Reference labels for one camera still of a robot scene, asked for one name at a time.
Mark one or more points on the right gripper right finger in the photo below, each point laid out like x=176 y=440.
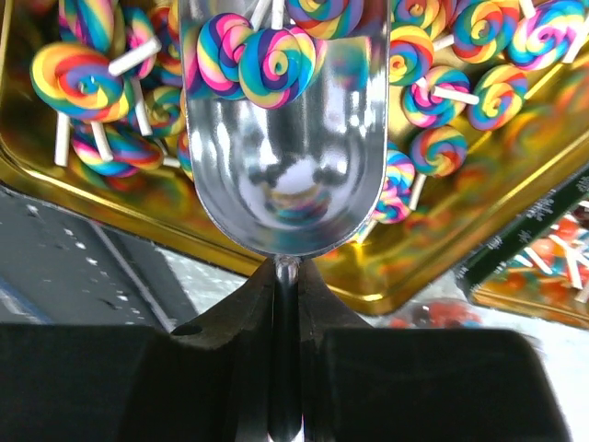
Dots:
x=361 y=383

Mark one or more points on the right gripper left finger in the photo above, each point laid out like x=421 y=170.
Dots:
x=205 y=381

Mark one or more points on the metal candy scoop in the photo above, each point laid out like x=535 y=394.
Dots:
x=296 y=182

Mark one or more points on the clear plastic cup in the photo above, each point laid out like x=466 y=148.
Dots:
x=444 y=313

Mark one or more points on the tin of round lollipops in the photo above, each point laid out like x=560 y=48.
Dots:
x=538 y=265

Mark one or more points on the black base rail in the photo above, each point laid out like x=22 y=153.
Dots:
x=59 y=268

